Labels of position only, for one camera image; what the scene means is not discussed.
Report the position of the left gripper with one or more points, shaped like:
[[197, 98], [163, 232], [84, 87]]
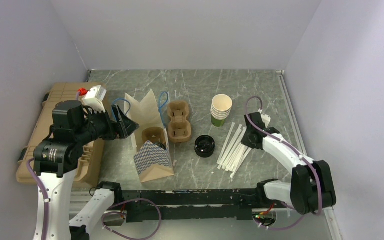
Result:
[[127, 126]]

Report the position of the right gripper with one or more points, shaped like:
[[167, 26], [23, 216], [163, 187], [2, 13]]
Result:
[[245, 140]]

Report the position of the cardboard cup carrier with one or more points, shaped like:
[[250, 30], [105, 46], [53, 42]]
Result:
[[179, 127], [154, 134]]

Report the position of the patterned paper bag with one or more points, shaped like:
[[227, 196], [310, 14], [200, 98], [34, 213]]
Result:
[[151, 162]]

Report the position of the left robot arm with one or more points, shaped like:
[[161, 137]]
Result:
[[54, 166]]

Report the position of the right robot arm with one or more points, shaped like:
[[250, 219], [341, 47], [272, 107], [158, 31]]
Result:
[[311, 188]]

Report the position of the pile of wrapped straws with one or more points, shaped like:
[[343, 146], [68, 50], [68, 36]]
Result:
[[233, 152]]

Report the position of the stack of paper cups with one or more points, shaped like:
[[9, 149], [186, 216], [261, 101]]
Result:
[[221, 106]]

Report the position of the stack of black lids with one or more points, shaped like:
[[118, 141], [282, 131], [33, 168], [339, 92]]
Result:
[[204, 146]]

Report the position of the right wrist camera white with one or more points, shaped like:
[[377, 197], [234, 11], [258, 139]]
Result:
[[266, 119]]

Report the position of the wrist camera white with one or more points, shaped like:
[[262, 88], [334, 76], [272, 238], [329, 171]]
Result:
[[94, 97], [266, 119]]

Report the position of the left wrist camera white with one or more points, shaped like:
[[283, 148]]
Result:
[[94, 97]]

